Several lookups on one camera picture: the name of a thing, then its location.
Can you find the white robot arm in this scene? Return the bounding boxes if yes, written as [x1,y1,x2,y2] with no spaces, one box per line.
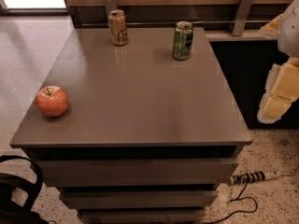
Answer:
[257,0,299,124]

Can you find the metal wall bracket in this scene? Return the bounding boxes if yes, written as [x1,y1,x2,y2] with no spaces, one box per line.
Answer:
[104,0,118,19]
[232,0,253,36]

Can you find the grey drawer cabinet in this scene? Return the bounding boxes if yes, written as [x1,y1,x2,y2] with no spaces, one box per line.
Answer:
[11,28,251,224]

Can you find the green soda can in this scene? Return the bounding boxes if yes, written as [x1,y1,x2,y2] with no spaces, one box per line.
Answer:
[172,21,193,61]

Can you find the black power cable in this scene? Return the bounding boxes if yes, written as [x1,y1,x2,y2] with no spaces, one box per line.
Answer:
[205,180,259,224]

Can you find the white power strip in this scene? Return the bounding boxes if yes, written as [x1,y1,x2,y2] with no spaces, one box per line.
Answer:
[229,171,281,186]

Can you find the right metal wall bracket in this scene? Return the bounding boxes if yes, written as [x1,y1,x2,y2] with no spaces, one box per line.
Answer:
[232,0,253,36]

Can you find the red apple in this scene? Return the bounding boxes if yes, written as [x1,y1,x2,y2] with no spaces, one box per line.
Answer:
[36,86,69,117]

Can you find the left metal wall bracket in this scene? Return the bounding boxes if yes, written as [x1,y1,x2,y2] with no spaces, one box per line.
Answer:
[104,0,118,19]

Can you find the gold soda can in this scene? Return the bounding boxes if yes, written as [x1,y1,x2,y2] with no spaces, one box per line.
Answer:
[109,9,128,46]

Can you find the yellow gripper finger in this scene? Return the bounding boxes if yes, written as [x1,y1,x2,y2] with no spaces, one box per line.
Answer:
[257,59,299,124]
[258,14,283,37]

